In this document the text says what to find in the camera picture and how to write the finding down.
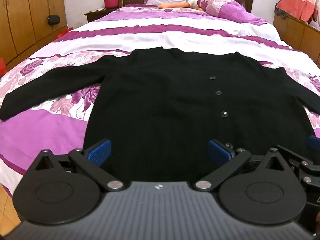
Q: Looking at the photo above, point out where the purple white pillow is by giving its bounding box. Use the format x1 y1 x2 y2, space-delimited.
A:
197 0 268 25

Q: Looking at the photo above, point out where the dark wooden nightstand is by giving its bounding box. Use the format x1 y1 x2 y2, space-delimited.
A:
84 7 118 23

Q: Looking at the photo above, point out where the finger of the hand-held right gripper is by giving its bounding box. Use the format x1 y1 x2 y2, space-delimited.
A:
276 135 320 183

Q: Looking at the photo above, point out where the black pouch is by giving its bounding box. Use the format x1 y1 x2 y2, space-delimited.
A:
46 15 61 26

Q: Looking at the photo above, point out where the white orange plush toy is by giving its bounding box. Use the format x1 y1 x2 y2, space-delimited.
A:
157 0 232 11

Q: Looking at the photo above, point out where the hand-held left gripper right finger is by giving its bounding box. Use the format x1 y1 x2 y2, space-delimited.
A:
194 139 293 191

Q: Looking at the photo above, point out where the wooden wardrobe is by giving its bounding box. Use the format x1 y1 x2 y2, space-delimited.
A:
0 0 68 67

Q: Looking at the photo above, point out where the wooden cabinet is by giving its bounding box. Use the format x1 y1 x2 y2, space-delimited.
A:
272 2 320 67

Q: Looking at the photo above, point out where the black buttoned cardigan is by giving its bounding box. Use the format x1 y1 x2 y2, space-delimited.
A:
0 46 320 183

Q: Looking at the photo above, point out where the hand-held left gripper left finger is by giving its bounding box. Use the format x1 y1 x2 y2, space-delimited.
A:
34 139 126 191

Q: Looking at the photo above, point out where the purple floral bedspread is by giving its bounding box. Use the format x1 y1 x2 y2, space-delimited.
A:
0 3 320 197

